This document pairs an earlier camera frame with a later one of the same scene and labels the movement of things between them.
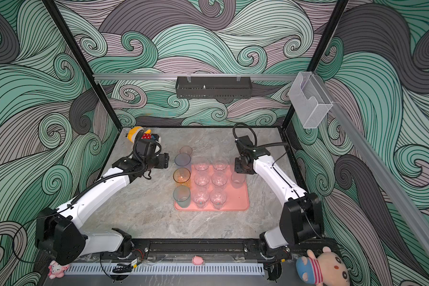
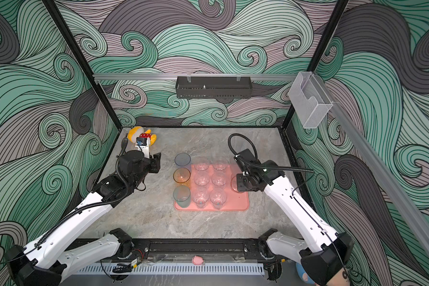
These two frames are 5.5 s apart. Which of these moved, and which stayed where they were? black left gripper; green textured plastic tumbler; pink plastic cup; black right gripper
Moved: black right gripper; pink plastic cup; black left gripper
Stayed: green textured plastic tumbler
